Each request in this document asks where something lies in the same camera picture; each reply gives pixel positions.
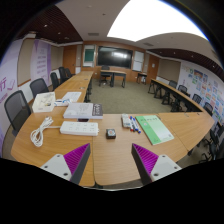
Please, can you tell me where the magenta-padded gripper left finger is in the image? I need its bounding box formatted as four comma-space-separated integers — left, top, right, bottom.
39, 142, 92, 186

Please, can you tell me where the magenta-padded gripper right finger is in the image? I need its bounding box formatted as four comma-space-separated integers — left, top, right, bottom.
131, 143, 183, 186

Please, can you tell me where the black charger block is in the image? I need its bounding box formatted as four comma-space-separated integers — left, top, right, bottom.
105, 128, 117, 140

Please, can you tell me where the green booklet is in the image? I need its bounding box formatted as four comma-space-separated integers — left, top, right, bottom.
135, 114, 175, 146

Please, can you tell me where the white power strip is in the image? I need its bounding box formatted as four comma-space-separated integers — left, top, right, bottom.
59, 120, 100, 137

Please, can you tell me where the blue whiteboard marker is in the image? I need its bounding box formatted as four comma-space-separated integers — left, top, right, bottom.
132, 116, 142, 135
129, 115, 138, 133

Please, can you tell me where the red whiteboard marker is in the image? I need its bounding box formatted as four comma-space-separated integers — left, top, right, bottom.
128, 115, 135, 132

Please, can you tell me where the white remote control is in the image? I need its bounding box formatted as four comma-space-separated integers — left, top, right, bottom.
120, 113, 132, 129

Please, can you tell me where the thick white book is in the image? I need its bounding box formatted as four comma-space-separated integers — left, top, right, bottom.
62, 102, 104, 120

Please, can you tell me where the open white cardboard box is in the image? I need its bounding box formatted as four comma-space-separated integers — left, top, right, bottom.
32, 91, 57, 114

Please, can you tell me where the small blue-white carton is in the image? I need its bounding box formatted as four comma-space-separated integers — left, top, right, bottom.
54, 98, 70, 108

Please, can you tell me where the black mesh office chair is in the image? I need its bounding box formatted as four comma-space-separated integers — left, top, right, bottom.
29, 77, 50, 99
3, 89, 33, 137

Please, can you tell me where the long curved wooden table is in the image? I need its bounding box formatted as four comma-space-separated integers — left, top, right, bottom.
147, 78, 204, 114

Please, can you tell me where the group of black chairs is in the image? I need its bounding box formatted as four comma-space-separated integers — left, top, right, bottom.
168, 79, 224, 164

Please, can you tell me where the row of black office chairs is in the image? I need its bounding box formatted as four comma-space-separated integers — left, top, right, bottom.
49, 66, 75, 91

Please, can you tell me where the small side table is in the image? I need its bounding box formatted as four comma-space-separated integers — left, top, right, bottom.
136, 72, 148, 85

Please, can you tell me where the wooden door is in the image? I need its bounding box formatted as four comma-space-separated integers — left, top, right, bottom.
62, 44, 78, 75
146, 54, 160, 84

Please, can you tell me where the dark-legged wooden desk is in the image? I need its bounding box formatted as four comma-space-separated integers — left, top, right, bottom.
98, 69, 128, 89

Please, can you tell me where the black desk chair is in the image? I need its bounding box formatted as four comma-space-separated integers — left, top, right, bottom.
99, 65, 112, 84

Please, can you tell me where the large ceiling light panel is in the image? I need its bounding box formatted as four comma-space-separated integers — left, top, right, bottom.
106, 0, 209, 43

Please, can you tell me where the white coiled power cable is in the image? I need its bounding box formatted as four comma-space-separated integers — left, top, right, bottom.
29, 115, 62, 148

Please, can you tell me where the colourful wall poster display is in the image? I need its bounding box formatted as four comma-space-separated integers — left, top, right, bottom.
178, 63, 224, 124

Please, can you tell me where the purple printed wall panel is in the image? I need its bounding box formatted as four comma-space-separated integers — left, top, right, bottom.
0, 39, 25, 134

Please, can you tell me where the purple wall banner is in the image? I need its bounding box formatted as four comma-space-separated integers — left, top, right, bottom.
30, 39, 52, 86

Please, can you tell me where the white wall board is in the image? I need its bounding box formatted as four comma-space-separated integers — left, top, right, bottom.
132, 50, 145, 72

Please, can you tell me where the green-white wall board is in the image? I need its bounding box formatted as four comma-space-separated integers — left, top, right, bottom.
82, 44, 96, 68

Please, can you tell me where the large black wall screen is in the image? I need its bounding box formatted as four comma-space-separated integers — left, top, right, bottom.
97, 45, 134, 70

